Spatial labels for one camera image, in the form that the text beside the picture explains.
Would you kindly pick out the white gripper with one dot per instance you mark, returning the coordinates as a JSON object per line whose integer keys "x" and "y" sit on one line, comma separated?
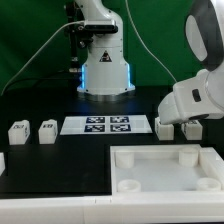
{"x": 200, "y": 97}

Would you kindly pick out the white square table top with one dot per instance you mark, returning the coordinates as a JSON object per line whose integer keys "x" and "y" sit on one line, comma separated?
{"x": 159, "y": 168}

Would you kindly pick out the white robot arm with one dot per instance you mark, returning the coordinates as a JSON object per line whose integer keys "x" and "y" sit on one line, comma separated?
{"x": 106, "y": 73}

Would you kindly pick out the white sheet with fiducial markers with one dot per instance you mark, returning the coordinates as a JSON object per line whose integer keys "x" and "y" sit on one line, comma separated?
{"x": 114, "y": 124}

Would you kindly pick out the white left block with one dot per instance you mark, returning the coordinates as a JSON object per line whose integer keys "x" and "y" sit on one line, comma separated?
{"x": 2, "y": 163}

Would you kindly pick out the white right corner bracket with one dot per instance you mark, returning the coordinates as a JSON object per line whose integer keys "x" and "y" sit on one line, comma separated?
{"x": 212, "y": 164}

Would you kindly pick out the black camera stand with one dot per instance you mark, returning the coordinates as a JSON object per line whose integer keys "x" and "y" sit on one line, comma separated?
{"x": 79, "y": 38}

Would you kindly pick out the white front rail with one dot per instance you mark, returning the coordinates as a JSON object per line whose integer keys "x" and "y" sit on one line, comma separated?
{"x": 145, "y": 208}

